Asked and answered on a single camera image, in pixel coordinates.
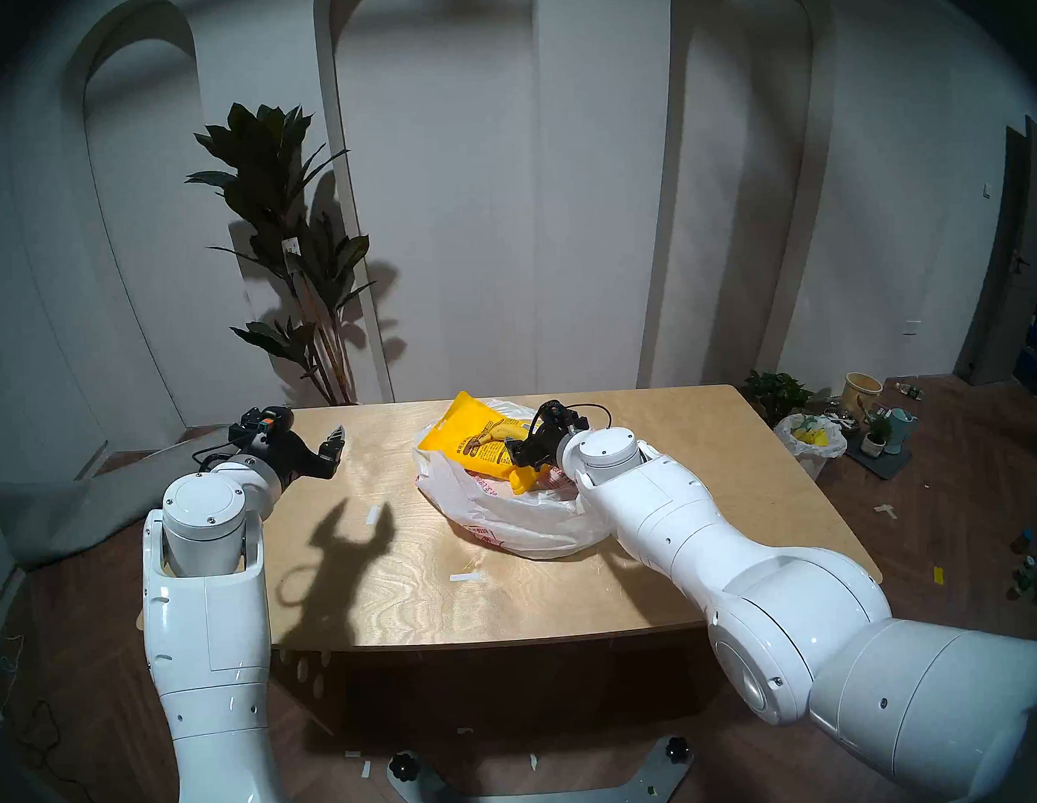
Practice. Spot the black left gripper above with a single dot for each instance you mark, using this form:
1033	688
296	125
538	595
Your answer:
285	462

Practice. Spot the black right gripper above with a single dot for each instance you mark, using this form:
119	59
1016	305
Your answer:
554	433

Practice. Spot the yellow banana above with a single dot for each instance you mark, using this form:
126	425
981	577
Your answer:
498	431

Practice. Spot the yellow snack bag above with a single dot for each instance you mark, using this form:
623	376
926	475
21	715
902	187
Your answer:
460	437

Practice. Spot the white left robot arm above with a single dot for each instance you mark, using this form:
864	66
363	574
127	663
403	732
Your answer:
206	607

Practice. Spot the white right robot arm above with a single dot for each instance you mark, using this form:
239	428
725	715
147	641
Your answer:
749	583

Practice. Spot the white red-printed plastic bag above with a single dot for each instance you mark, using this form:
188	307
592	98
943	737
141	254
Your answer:
507	521

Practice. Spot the white bag-lined waste bin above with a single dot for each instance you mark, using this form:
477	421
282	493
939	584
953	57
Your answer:
812	448

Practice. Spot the short white table tape strip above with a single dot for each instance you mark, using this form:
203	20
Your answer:
376	516

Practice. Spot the long white table tape strip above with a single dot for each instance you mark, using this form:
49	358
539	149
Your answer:
466	577

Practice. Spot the light wooden table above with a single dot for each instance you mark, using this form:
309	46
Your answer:
492	590

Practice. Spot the small bushy green plant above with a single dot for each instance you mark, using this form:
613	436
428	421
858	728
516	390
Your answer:
777	394

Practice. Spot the grey cloth on floor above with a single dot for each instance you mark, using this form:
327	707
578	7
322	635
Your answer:
69	514

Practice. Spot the tall dark-leaved potted plant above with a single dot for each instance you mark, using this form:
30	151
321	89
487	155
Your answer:
273	184

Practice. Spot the beige ceramic pot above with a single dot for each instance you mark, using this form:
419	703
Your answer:
863	390

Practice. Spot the tiny plant in white pot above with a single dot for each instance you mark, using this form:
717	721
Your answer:
874	434

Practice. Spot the dark floor mat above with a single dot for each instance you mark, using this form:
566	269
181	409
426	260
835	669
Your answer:
885	468

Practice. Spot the white floor tape cross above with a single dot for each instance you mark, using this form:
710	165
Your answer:
885	510

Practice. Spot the teal watering can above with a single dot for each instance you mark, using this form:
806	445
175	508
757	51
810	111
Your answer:
901	427

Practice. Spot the small bottle on floor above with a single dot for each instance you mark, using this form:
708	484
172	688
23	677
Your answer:
909	390

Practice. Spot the dark grey door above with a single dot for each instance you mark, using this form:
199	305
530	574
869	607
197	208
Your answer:
997	273

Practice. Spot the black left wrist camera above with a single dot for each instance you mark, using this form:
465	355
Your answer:
262	423

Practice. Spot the black knob on base plate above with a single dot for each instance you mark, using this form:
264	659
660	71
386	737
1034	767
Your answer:
404	767
678	750

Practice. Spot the grey metal robot base plate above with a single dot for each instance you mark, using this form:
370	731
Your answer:
536	802

